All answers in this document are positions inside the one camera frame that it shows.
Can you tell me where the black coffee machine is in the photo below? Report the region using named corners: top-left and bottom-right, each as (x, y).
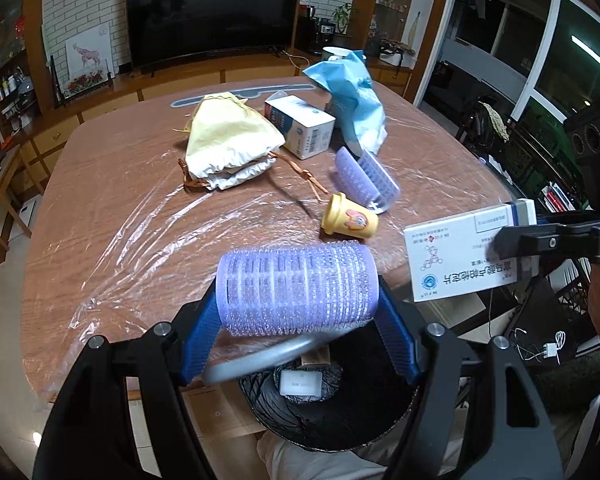
top-left (310, 17), bottom-right (337, 50)

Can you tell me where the small brown box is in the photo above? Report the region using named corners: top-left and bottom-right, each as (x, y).
top-left (301, 342), bottom-right (331, 367)

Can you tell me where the row of books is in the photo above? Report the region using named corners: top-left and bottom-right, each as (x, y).
top-left (537, 180), bottom-right (582, 214)

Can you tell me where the black flat television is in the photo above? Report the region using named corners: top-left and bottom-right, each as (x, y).
top-left (125, 0), bottom-right (303, 71)

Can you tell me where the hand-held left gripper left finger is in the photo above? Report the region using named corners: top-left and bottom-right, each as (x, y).
top-left (32, 285), bottom-right (226, 480)

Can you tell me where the white medicine box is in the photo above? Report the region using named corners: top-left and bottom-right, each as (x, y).
top-left (403, 199), bottom-right (538, 303)

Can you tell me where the clear plastic table cover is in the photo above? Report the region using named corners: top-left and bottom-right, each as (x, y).
top-left (22, 77), bottom-right (516, 401)

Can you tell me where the wooden display shelf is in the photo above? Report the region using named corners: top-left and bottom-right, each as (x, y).
top-left (0, 0), bottom-right (51, 131)

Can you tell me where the small wooden side table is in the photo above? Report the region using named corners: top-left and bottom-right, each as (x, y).
top-left (0, 145), bottom-right (33, 271)

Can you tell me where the white and blue carton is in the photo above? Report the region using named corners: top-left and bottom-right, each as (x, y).
top-left (264, 95), bottom-right (337, 161)

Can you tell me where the small purple hair roller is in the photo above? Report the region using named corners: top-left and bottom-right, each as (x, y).
top-left (334, 146), bottom-right (401, 214)

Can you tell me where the cream paper bag brown cord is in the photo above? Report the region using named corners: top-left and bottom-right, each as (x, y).
top-left (177, 92), bottom-right (328, 196)

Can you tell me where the white charger with cable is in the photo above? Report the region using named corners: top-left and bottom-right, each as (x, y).
top-left (510, 329), bottom-right (567, 364)

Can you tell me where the black mesh waste bin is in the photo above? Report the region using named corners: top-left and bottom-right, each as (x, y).
top-left (237, 330), bottom-right (421, 451)

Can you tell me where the yellow plastic cup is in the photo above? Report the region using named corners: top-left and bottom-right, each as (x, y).
top-left (321, 192), bottom-right (379, 238)

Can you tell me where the dark chair with cream cloth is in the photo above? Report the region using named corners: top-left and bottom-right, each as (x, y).
top-left (455, 101), bottom-right (512, 162)

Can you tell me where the blue drawstring bag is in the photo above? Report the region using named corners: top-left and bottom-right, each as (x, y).
top-left (302, 50), bottom-right (387, 156)

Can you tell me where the person's right forearm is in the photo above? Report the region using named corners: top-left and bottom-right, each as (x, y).
top-left (530, 357), bottom-right (600, 411)

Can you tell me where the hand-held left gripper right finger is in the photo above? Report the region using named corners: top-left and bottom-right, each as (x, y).
top-left (375, 285), bottom-right (563, 480)

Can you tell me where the green potted plant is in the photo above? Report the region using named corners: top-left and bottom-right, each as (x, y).
top-left (330, 2), bottom-right (359, 37)

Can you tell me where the light wooden board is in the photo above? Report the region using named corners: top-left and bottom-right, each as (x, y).
top-left (180, 384), bottom-right (264, 437)

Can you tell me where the flat grey-blue hanger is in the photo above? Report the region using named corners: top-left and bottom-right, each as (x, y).
top-left (170, 84), bottom-right (313, 109)

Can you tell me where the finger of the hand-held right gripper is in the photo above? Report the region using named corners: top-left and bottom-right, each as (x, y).
top-left (494, 222), bottom-right (600, 267)
top-left (535, 210), bottom-right (600, 228)

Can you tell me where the small white card packet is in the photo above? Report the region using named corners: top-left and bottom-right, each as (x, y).
top-left (280, 367), bottom-right (323, 402)

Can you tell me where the white pot with dried plant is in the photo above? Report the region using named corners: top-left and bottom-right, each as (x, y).
top-left (377, 35), bottom-right (419, 69)

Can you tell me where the large purple hair roller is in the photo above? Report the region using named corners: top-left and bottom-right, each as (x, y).
top-left (216, 241), bottom-right (381, 337)

